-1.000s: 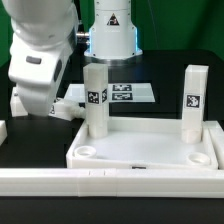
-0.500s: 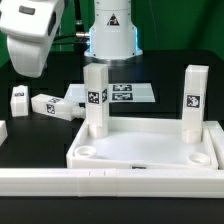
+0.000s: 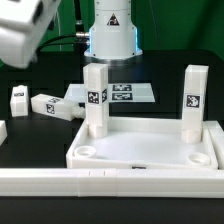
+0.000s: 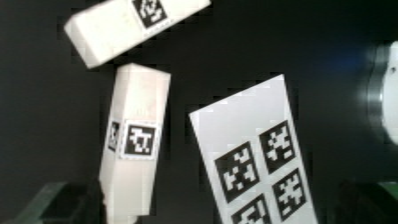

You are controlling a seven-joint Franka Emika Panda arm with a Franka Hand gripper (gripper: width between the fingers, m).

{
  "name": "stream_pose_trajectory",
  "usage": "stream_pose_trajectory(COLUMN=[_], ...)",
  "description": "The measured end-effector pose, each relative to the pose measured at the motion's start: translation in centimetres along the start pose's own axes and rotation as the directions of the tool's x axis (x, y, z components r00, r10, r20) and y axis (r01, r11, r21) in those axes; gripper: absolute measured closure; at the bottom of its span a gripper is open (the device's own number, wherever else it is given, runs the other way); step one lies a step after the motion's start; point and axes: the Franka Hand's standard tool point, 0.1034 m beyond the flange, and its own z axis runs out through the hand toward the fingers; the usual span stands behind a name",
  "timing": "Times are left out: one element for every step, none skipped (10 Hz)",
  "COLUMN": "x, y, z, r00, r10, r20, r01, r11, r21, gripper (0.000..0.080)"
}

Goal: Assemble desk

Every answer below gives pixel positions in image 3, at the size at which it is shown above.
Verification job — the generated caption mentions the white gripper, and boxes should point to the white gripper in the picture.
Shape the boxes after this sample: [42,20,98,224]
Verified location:
[0,0,61,68]

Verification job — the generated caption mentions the white desk top tray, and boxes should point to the white desk top tray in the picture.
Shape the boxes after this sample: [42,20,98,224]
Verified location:
[66,117,218,170]

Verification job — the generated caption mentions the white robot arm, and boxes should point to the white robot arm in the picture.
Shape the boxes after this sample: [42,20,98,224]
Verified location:
[0,0,142,68]

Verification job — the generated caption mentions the white left fence block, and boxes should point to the white left fence block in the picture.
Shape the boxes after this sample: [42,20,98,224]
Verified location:
[0,120,7,146]

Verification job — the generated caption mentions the white right fence bar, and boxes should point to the white right fence bar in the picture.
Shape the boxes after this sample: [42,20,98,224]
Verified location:
[205,121,224,170]

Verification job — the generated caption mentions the white fence bar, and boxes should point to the white fence bar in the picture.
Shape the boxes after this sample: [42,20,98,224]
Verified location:
[205,121,224,170]
[0,168,224,198]

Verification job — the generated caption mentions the white front fence bar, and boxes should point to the white front fence bar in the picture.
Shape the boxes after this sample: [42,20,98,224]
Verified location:
[0,168,224,198]

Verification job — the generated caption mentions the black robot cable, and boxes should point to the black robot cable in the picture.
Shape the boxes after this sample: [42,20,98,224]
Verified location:
[35,0,91,54]

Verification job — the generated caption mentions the white marker base plate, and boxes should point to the white marker base plate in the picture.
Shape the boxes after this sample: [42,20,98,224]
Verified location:
[64,83,155,103]

